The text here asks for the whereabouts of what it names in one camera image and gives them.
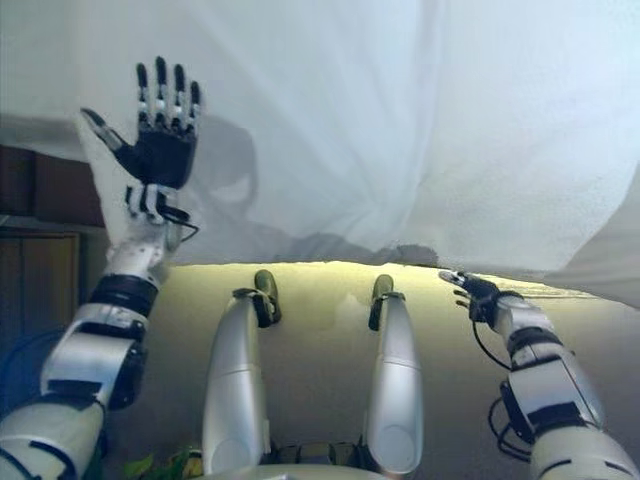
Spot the silver robot leg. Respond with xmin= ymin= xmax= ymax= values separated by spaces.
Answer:
xmin=362 ymin=273 xmax=424 ymax=476
xmin=202 ymin=269 xmax=281 ymax=476

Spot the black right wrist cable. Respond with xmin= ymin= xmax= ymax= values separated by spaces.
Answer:
xmin=469 ymin=319 xmax=536 ymax=451

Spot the white duvet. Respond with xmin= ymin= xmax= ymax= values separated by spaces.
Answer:
xmin=74 ymin=0 xmax=640 ymax=276

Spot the silver right robot leg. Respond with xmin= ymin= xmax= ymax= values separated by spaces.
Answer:
xmin=362 ymin=273 xmax=424 ymax=476

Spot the green leafy plant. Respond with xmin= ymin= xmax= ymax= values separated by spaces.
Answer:
xmin=122 ymin=439 xmax=206 ymax=480

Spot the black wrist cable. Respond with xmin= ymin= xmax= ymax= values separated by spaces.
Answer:
xmin=469 ymin=319 xmax=536 ymax=451
xmin=159 ymin=204 xmax=201 ymax=242

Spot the silver left robot leg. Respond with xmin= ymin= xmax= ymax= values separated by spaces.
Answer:
xmin=202 ymin=269 xmax=281 ymax=476

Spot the wooden nightstand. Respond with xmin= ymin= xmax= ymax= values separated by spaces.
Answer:
xmin=0 ymin=224 xmax=84 ymax=351

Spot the beige bed runner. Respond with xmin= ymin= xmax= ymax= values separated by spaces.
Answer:
xmin=542 ymin=164 xmax=640 ymax=314

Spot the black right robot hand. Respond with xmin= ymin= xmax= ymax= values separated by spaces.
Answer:
xmin=437 ymin=269 xmax=501 ymax=321

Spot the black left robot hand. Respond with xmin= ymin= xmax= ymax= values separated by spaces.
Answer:
xmin=79 ymin=55 xmax=204 ymax=190

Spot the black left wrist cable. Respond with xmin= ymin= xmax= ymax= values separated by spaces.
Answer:
xmin=159 ymin=204 xmax=201 ymax=242

